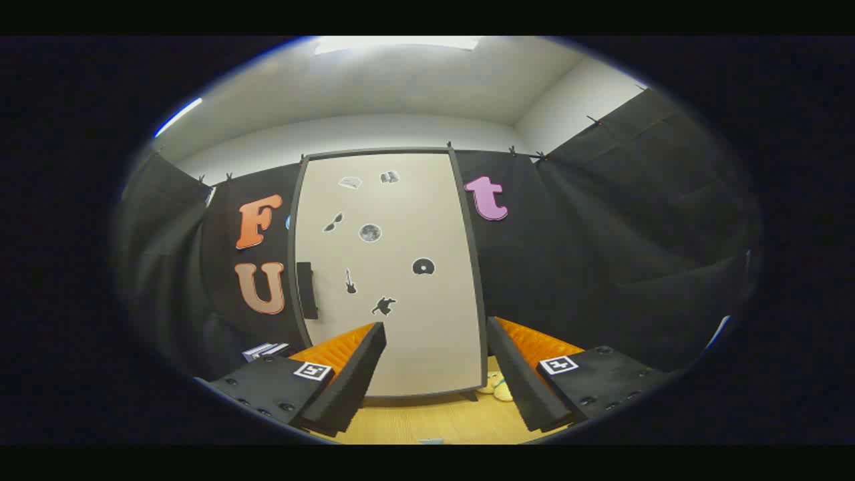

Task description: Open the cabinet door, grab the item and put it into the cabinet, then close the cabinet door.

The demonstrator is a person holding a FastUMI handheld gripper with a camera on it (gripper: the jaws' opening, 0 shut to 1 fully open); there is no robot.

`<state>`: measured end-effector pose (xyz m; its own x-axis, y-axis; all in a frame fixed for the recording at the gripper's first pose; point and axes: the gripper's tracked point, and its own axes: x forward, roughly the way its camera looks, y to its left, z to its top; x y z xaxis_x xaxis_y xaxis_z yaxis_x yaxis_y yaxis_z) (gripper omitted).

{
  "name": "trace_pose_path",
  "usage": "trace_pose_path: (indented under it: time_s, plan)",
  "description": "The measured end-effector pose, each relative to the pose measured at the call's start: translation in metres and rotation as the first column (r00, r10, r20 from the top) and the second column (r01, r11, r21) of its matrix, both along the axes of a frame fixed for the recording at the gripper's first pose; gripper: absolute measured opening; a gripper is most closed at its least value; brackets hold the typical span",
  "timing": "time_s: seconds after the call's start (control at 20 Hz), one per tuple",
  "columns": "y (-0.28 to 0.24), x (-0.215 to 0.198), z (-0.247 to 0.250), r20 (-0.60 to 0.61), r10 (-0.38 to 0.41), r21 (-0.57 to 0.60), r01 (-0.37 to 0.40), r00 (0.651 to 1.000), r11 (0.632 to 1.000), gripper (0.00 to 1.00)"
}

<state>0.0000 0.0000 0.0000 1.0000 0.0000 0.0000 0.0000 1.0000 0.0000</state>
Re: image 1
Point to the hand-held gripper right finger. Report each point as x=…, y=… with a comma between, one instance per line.
x=518, y=381

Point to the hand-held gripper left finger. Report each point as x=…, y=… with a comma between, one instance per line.
x=354, y=381

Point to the white cabinet door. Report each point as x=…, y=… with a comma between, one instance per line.
x=414, y=200

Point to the yellow plush toy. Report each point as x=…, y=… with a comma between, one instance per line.
x=499, y=387

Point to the small stack of books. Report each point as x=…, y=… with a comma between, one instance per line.
x=266, y=351

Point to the black backdrop cloth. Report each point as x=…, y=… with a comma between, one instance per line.
x=601, y=267

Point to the ceiling light strip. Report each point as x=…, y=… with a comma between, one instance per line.
x=179, y=117

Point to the ceiling light panel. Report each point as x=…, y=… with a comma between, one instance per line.
x=394, y=44

